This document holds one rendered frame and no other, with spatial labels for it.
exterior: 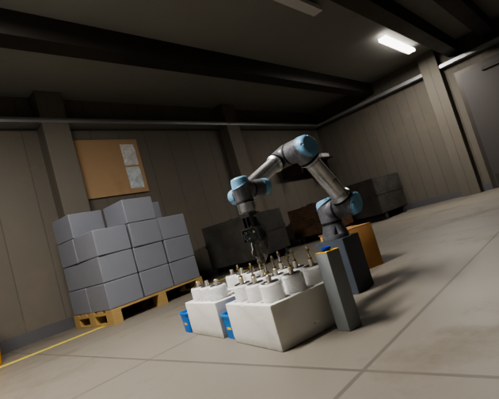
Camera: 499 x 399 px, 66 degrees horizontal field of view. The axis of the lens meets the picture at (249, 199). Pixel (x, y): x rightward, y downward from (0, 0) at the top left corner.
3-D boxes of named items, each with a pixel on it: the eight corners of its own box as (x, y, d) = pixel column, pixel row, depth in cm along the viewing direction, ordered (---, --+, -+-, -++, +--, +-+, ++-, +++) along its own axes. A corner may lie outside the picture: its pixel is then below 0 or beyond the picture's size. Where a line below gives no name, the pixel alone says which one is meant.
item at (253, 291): (267, 328, 159) (255, 285, 160) (251, 328, 166) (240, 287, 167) (281, 319, 166) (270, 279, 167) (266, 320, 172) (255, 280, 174)
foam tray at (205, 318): (247, 309, 243) (239, 282, 245) (283, 310, 211) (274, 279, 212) (192, 333, 221) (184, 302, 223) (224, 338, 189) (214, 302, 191)
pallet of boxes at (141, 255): (164, 294, 485) (141, 208, 494) (204, 287, 437) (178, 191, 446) (76, 329, 395) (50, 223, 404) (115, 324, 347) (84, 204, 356)
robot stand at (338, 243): (346, 286, 226) (331, 237, 228) (374, 283, 213) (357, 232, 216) (330, 297, 212) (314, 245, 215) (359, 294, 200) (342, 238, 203)
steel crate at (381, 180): (411, 209, 749) (398, 172, 755) (388, 219, 667) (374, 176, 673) (368, 220, 812) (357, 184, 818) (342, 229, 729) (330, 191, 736)
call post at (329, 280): (349, 323, 156) (327, 249, 158) (363, 324, 150) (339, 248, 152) (337, 330, 152) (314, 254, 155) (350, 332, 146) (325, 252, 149)
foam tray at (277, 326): (299, 312, 198) (289, 279, 200) (353, 315, 165) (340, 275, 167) (235, 342, 178) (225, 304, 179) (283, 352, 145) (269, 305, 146)
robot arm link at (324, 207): (329, 222, 225) (321, 199, 226) (348, 216, 215) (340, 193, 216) (317, 226, 216) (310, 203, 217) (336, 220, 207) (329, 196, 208)
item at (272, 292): (269, 326, 160) (257, 283, 162) (291, 319, 161) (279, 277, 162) (272, 332, 151) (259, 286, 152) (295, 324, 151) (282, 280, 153)
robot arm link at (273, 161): (274, 146, 208) (220, 191, 175) (288, 139, 200) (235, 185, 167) (285, 165, 210) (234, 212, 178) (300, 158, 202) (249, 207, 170)
